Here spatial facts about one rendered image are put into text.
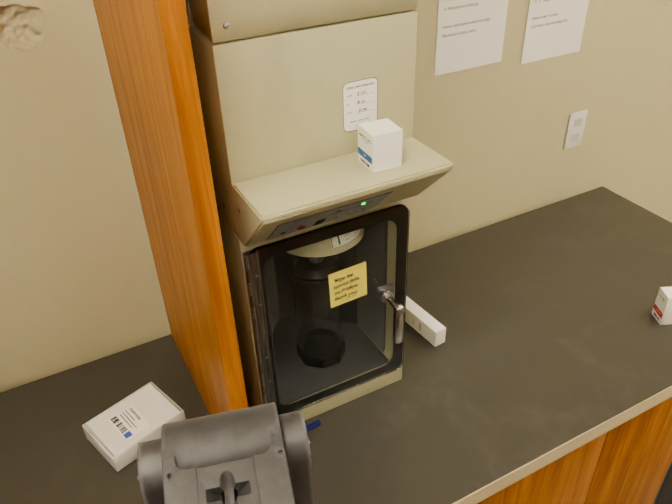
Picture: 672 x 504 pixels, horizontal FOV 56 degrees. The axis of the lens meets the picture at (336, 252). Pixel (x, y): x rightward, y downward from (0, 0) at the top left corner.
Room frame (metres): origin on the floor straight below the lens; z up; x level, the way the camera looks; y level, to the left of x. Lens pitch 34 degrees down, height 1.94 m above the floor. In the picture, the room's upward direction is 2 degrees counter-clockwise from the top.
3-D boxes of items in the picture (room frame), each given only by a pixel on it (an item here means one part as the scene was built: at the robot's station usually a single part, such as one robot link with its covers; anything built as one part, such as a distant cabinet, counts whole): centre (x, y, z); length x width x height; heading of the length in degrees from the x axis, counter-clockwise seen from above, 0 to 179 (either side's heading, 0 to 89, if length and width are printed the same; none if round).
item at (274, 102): (1.01, 0.07, 1.33); 0.32 x 0.25 x 0.77; 117
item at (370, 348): (0.89, 0.00, 1.19); 0.30 x 0.01 x 0.40; 117
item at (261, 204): (0.84, -0.02, 1.46); 0.32 x 0.12 x 0.10; 117
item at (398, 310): (0.91, -0.10, 1.17); 0.05 x 0.03 x 0.10; 27
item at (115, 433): (0.85, 0.41, 0.96); 0.16 x 0.12 x 0.04; 135
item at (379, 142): (0.87, -0.07, 1.54); 0.05 x 0.05 x 0.06; 23
